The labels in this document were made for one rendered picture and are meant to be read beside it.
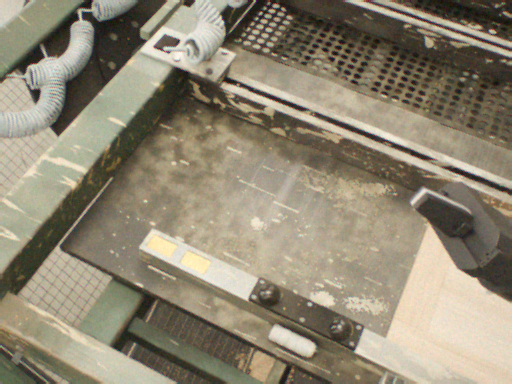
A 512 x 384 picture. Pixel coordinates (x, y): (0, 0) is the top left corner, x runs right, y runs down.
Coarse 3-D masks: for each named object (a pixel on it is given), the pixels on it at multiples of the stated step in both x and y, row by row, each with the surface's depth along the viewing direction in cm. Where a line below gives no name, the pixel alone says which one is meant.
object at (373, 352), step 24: (144, 240) 111; (168, 240) 111; (168, 264) 109; (216, 264) 109; (216, 288) 107; (240, 288) 106; (264, 312) 105; (312, 336) 103; (360, 360) 101; (384, 360) 99; (408, 360) 99
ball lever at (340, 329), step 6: (336, 318) 91; (342, 318) 91; (330, 324) 91; (336, 324) 90; (342, 324) 90; (348, 324) 90; (330, 330) 90; (336, 330) 90; (342, 330) 89; (348, 330) 89; (330, 336) 91; (336, 336) 90; (342, 336) 89; (348, 336) 90
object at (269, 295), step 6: (264, 288) 93; (270, 288) 93; (276, 288) 93; (258, 294) 94; (264, 294) 93; (270, 294) 92; (276, 294) 93; (282, 294) 104; (264, 300) 93; (270, 300) 92; (276, 300) 93; (264, 306) 94; (270, 306) 93
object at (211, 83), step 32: (192, 0) 121; (160, 32) 136; (192, 64) 130; (224, 64) 130; (192, 96) 137; (224, 96) 132; (256, 96) 130; (288, 96) 130; (288, 128) 130; (320, 128) 125; (352, 128) 126; (352, 160) 128; (384, 160) 123; (416, 160) 121; (448, 160) 121; (480, 192) 117
